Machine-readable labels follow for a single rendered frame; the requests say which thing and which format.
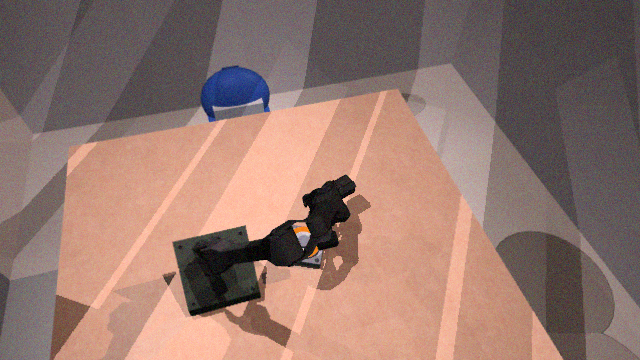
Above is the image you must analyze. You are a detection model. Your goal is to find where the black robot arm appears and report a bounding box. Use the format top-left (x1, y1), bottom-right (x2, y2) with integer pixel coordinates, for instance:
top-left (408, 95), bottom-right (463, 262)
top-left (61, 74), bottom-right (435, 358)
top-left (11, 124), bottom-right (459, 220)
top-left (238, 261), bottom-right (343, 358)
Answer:
top-left (191, 175), bottom-right (356, 276)

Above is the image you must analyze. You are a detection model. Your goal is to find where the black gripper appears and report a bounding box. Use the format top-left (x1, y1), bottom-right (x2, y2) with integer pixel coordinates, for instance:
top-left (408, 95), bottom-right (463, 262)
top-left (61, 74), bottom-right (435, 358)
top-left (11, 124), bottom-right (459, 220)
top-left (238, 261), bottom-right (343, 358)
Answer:
top-left (302, 193), bottom-right (339, 250)

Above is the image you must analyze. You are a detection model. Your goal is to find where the orange round plate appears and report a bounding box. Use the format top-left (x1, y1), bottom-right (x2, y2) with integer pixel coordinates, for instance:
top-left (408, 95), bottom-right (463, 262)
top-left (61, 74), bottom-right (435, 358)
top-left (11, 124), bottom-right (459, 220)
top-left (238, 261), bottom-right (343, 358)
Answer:
top-left (294, 227), bottom-right (318, 259)

